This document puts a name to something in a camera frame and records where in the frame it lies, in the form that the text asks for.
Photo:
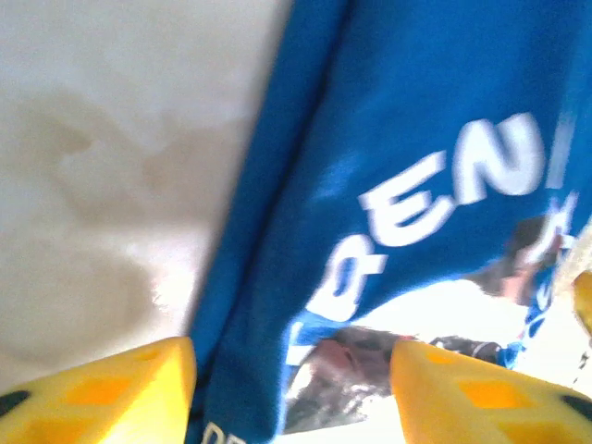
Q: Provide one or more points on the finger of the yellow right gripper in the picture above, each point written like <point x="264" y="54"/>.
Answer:
<point x="585" y="296"/>

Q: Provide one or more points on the blue printed t-shirt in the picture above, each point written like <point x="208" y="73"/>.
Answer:
<point x="393" y="92"/>

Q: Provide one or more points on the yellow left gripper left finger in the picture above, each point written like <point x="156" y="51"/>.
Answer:
<point x="102" y="402"/>

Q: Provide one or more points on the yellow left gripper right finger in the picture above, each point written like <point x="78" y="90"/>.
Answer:
<point x="485" y="407"/>

